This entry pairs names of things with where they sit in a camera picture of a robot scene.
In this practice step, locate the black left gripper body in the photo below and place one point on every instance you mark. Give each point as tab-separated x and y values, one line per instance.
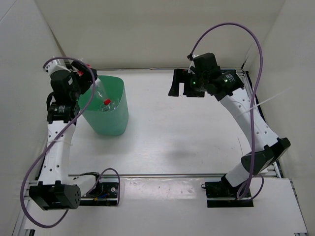
76	93

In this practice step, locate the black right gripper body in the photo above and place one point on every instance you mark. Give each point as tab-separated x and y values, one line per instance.
199	81

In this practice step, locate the clear bottle red label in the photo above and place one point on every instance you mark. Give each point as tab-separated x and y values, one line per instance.
100	94

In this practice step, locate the clear Pepsi bottle black cap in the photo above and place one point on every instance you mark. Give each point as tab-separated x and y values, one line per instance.
107	101

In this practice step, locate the clear bottle blue cap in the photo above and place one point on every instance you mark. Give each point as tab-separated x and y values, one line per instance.
114	103

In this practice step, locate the clear bottle blue white label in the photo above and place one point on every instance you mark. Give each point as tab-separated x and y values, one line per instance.
104	108

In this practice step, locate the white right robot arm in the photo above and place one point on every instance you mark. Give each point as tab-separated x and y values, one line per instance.
267	147

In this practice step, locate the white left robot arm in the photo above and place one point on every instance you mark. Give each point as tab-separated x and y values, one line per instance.
55	188

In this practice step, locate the green plastic bin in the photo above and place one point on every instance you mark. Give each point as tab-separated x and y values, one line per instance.
114	122

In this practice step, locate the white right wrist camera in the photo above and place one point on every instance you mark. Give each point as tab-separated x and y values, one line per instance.
195	65

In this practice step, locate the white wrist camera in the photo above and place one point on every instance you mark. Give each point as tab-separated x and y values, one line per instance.
195	65
54	65

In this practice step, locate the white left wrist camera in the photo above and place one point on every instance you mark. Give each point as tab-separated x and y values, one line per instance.
54	65

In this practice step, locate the aluminium table frame rail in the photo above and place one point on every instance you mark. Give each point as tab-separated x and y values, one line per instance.
273	170

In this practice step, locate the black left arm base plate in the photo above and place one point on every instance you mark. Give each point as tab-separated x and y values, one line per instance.
105	194

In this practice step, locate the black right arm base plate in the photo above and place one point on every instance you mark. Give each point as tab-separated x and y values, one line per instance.
218	196

